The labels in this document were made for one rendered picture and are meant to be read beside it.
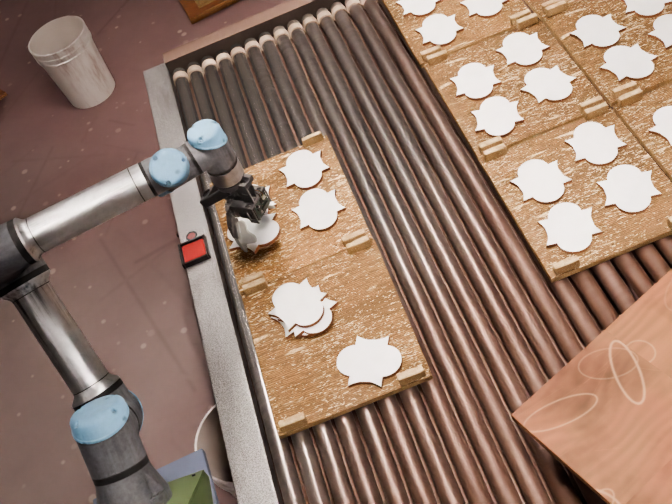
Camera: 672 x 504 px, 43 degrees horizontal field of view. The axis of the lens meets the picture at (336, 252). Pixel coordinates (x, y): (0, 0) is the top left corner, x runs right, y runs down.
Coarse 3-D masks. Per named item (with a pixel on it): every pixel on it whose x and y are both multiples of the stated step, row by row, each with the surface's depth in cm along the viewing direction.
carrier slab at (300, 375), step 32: (352, 256) 203; (320, 288) 199; (352, 288) 197; (384, 288) 194; (256, 320) 199; (352, 320) 191; (384, 320) 189; (256, 352) 193; (288, 352) 191; (320, 352) 188; (416, 352) 182; (288, 384) 186; (320, 384) 183; (384, 384) 179; (416, 384) 178; (288, 416) 181; (320, 416) 179
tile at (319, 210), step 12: (312, 192) 218; (324, 192) 217; (300, 204) 216; (312, 204) 215; (324, 204) 214; (336, 204) 213; (300, 216) 214; (312, 216) 213; (324, 216) 212; (336, 216) 210; (300, 228) 211; (312, 228) 211; (324, 228) 209
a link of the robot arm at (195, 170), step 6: (180, 150) 180; (186, 150) 180; (186, 156) 180; (192, 156) 180; (192, 162) 180; (192, 168) 180; (198, 168) 181; (192, 174) 181; (198, 174) 182; (186, 180) 179; (180, 186) 183; (168, 192) 181
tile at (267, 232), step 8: (264, 216) 208; (272, 216) 207; (248, 224) 208; (256, 224) 207; (264, 224) 206; (272, 224) 205; (256, 232) 206; (264, 232) 205; (272, 232) 204; (280, 232) 204; (232, 240) 207; (264, 240) 203; (272, 240) 202; (232, 248) 205; (240, 248) 205; (248, 248) 203; (256, 248) 202
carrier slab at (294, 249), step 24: (312, 144) 230; (264, 168) 230; (336, 168) 222; (288, 192) 222; (336, 192) 217; (288, 216) 216; (360, 216) 210; (288, 240) 211; (312, 240) 209; (336, 240) 207; (240, 264) 211; (264, 264) 209; (288, 264) 207; (240, 288) 206
